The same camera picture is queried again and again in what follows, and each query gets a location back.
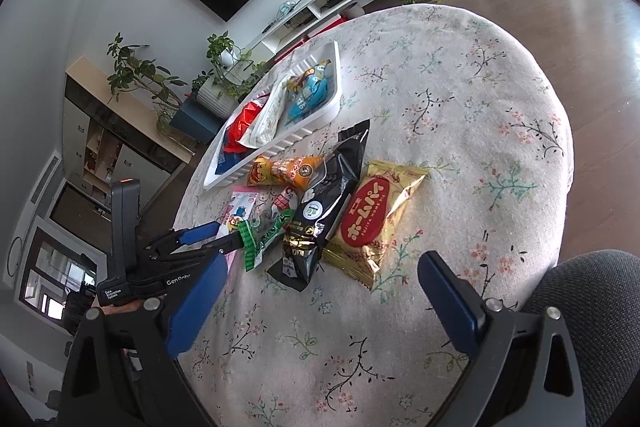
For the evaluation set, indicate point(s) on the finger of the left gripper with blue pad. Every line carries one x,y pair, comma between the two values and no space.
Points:
225,245
197,234

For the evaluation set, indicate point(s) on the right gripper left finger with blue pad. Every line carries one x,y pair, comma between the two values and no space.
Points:
123,368

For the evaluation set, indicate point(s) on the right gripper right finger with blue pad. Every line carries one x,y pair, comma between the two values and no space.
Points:
522,368

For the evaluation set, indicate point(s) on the green snack pack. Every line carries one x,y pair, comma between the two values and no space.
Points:
257,240

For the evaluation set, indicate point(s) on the black snack bag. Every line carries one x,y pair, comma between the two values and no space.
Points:
321,207

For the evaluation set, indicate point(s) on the blue mini roll cake pack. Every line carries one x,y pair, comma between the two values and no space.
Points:
226,160

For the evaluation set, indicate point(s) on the orange cartoon snack pack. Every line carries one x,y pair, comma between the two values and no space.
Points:
294,172

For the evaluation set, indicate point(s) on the white red snack bag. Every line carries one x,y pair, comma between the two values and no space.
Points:
264,127

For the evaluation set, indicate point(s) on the red foil snack bag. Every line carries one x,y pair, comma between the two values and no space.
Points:
239,126

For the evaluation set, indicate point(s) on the gold home pie bag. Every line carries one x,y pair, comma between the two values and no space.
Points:
368,224

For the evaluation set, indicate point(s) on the panda blue snack bag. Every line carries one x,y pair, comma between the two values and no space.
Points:
308,91

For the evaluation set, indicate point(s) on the person left hand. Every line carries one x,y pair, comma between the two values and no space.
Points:
128,308

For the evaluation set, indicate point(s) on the small gold red candy pack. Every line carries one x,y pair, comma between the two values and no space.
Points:
286,200

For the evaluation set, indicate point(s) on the tall plant blue pot left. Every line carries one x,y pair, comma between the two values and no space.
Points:
174,100

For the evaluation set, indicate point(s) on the wooden cabinet shelf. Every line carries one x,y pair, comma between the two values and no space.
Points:
107,138

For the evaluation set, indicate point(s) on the dark office chair back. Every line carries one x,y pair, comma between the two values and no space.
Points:
598,296

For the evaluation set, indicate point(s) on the plant ribbed white pot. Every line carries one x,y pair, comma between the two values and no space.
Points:
213,96

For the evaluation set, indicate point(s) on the trailing pothos plant left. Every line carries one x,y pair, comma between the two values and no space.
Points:
232,70

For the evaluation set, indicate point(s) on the red storage box left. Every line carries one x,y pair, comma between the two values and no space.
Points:
290,49

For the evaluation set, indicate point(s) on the red storage box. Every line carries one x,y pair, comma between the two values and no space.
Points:
290,49
335,20

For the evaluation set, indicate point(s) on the floral round tablecloth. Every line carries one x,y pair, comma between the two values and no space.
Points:
449,92

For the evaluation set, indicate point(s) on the red storage box right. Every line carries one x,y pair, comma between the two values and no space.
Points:
335,20

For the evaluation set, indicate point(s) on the small grey flower pot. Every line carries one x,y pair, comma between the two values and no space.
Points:
352,11

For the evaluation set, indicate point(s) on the white tv console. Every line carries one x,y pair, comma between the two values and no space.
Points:
307,14

